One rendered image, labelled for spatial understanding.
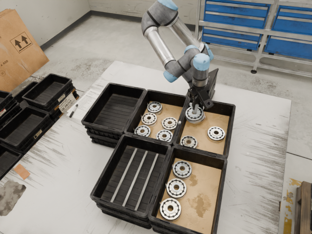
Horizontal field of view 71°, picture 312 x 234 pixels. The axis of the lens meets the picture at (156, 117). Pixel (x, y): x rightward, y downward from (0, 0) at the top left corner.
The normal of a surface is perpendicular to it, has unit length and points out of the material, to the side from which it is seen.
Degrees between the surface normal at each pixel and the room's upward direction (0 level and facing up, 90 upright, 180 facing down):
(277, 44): 90
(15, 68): 73
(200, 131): 0
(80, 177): 0
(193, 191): 0
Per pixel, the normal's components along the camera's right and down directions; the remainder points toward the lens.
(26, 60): 0.85, 0.10
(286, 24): -0.42, 0.70
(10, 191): -0.07, -0.64
